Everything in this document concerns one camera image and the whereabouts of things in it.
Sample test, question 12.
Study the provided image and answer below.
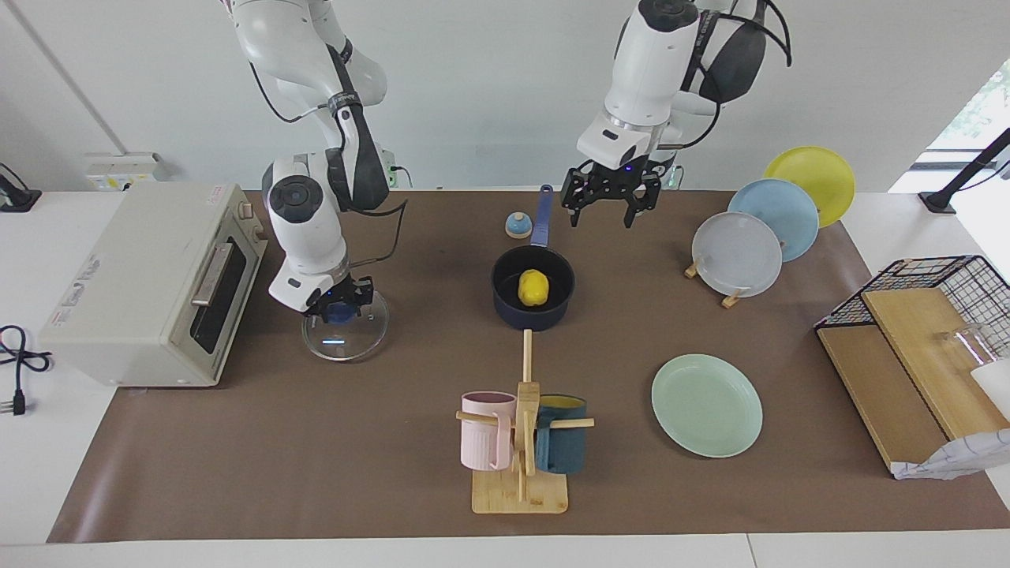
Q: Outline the pink mug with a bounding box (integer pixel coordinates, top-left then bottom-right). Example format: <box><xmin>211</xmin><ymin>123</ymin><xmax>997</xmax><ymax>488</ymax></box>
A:
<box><xmin>461</xmin><ymin>391</ymin><xmax>518</xmax><ymax>473</ymax></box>

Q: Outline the wooden mug tree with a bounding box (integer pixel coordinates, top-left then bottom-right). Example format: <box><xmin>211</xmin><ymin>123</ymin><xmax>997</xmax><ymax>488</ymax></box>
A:
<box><xmin>455</xmin><ymin>330</ymin><xmax>595</xmax><ymax>515</ymax></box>

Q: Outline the white power strip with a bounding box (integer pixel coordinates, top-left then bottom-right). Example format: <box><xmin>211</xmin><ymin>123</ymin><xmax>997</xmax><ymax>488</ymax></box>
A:
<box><xmin>84</xmin><ymin>151</ymin><xmax>163</xmax><ymax>192</ymax></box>

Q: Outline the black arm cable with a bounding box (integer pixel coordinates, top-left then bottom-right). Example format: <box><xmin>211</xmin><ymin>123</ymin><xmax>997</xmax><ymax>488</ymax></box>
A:
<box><xmin>675</xmin><ymin>0</ymin><xmax>793</xmax><ymax>151</ymax></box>
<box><xmin>248</xmin><ymin>59</ymin><xmax>410</xmax><ymax>266</ymax></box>

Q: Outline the toaster oven door handle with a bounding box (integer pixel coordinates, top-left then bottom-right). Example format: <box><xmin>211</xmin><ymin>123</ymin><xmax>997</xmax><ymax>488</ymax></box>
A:
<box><xmin>190</xmin><ymin>242</ymin><xmax>236</xmax><ymax>308</ymax></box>

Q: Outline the black power cord with plug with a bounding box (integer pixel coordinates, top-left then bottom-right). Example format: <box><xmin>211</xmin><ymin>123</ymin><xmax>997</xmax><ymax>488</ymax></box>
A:
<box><xmin>0</xmin><ymin>324</ymin><xmax>53</xmax><ymax>417</ymax></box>

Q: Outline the white checked cloth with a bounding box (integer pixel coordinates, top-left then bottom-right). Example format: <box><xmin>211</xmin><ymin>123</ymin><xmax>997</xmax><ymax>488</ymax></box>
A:
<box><xmin>891</xmin><ymin>429</ymin><xmax>1010</xmax><ymax>481</ymax></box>

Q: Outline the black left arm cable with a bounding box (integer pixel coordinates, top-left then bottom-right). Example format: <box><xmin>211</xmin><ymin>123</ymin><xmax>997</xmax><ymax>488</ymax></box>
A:
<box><xmin>675</xmin><ymin>0</ymin><xmax>793</xmax><ymax>151</ymax></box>

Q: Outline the grey plate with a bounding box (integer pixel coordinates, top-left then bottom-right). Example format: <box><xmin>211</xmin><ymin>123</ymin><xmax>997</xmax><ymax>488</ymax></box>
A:
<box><xmin>693</xmin><ymin>211</ymin><xmax>784</xmax><ymax>298</ymax></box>

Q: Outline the dark teal mug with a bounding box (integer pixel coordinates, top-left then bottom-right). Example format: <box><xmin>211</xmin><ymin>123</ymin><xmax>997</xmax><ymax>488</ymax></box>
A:
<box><xmin>535</xmin><ymin>394</ymin><xmax>589</xmax><ymax>476</ymax></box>

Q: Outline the wooden shelf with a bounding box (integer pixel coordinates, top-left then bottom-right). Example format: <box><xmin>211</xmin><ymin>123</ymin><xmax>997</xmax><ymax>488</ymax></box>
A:
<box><xmin>816</xmin><ymin>287</ymin><xmax>1010</xmax><ymax>475</ymax></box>

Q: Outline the black camera stand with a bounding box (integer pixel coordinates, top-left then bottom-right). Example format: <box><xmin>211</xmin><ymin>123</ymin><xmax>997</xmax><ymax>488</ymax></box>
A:
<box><xmin>918</xmin><ymin>128</ymin><xmax>1010</xmax><ymax>215</ymax></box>

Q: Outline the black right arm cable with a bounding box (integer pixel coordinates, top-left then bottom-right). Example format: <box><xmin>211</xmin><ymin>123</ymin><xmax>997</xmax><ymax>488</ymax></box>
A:
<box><xmin>248</xmin><ymin>59</ymin><xmax>410</xmax><ymax>266</ymax></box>

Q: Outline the wooden plate rack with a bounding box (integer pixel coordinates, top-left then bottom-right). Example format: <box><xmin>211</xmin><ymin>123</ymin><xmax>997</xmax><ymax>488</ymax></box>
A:
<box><xmin>683</xmin><ymin>251</ymin><xmax>747</xmax><ymax>309</ymax></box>

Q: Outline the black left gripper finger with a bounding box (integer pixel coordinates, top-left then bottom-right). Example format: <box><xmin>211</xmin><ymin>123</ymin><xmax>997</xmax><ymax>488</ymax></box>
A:
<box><xmin>623</xmin><ymin>185</ymin><xmax>661</xmax><ymax>230</ymax></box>
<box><xmin>562</xmin><ymin>189</ymin><xmax>592</xmax><ymax>229</ymax></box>

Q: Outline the black wire basket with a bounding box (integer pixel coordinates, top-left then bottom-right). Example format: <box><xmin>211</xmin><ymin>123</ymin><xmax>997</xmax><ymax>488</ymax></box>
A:
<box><xmin>814</xmin><ymin>254</ymin><xmax>1010</xmax><ymax>361</ymax></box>

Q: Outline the beige toaster oven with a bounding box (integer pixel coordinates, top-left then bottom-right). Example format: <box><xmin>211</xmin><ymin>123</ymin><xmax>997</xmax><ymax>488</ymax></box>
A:
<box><xmin>38</xmin><ymin>183</ymin><xmax>270</xmax><ymax>388</ymax></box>

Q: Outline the brown table mat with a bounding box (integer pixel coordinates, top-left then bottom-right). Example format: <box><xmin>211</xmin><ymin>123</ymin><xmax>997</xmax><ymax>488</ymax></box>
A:
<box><xmin>47</xmin><ymin>189</ymin><xmax>1010</xmax><ymax>544</ymax></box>

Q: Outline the yellow plate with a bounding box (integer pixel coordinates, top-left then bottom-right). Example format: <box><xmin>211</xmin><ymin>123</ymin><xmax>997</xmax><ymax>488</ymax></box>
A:
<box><xmin>763</xmin><ymin>146</ymin><xmax>856</xmax><ymax>230</ymax></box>

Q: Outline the glass lid with purple knob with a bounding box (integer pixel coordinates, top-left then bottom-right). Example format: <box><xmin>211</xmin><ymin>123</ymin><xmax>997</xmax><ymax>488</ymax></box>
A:
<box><xmin>301</xmin><ymin>288</ymin><xmax>390</xmax><ymax>363</ymax></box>

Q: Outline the white wall socket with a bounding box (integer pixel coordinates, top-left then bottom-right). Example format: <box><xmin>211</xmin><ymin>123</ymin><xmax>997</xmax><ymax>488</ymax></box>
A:
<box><xmin>379</xmin><ymin>146</ymin><xmax>413</xmax><ymax>191</ymax></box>

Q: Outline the mint green plate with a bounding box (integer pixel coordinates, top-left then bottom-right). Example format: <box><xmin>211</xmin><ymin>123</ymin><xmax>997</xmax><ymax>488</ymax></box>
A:
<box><xmin>652</xmin><ymin>353</ymin><xmax>764</xmax><ymax>459</ymax></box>

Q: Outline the light blue plate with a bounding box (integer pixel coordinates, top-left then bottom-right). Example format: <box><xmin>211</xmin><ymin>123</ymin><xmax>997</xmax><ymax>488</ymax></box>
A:
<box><xmin>728</xmin><ymin>179</ymin><xmax>820</xmax><ymax>263</ymax></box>

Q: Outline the clear glass jar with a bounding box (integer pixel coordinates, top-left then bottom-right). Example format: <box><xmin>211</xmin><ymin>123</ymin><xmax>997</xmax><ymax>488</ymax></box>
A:
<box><xmin>937</xmin><ymin>322</ymin><xmax>1010</xmax><ymax>420</ymax></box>

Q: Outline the dark pot with purple handle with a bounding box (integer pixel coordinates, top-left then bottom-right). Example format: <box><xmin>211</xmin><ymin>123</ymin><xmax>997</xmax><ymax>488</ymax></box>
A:
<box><xmin>491</xmin><ymin>185</ymin><xmax>577</xmax><ymax>332</ymax></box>

